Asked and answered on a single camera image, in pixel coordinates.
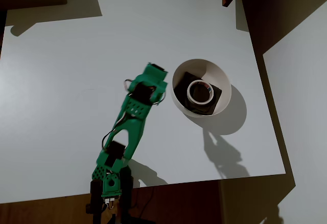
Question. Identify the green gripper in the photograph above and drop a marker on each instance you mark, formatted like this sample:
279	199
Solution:
155	72

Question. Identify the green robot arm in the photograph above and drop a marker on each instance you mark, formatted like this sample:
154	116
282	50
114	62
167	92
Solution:
132	129

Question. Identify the dark folded cloth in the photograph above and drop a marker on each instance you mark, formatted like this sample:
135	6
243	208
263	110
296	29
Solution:
216	94

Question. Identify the beige masking tape roll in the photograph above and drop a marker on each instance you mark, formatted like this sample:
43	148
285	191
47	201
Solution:
189	92

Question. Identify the beige round bowl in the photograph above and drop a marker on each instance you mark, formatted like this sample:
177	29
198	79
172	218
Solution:
220	75

